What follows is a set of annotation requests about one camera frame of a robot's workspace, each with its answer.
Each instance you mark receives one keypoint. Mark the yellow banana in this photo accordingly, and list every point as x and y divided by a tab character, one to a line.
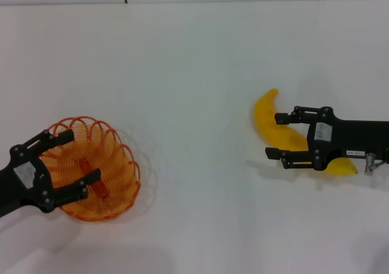
267	119

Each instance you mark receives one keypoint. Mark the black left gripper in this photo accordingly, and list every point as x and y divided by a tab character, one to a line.
18	183

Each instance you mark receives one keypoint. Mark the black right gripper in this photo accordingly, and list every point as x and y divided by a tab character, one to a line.
355	137

